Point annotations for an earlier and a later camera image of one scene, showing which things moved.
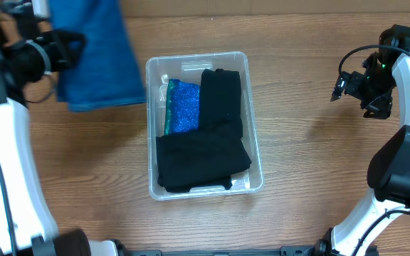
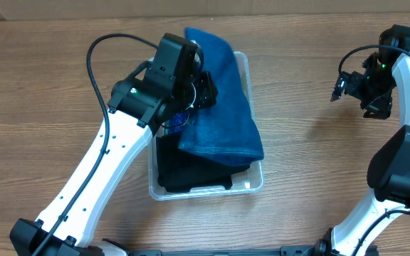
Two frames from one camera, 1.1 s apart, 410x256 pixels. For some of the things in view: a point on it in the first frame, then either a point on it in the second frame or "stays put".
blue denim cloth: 106,74 -> 228,132
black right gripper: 381,105 stays put
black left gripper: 63,57 -> 208,92
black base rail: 284,250 stays put
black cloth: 201,159 stays put
